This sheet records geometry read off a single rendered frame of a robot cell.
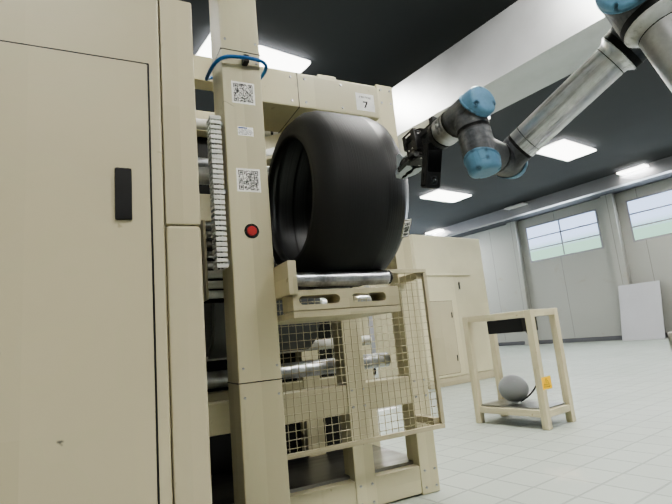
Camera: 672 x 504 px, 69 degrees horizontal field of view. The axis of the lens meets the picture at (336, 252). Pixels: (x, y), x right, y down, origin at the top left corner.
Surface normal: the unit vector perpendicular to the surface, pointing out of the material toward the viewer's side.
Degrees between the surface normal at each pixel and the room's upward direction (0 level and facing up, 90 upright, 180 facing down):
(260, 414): 90
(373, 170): 88
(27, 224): 90
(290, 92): 90
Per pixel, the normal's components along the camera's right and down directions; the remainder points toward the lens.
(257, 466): 0.44, -0.20
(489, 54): -0.81, -0.03
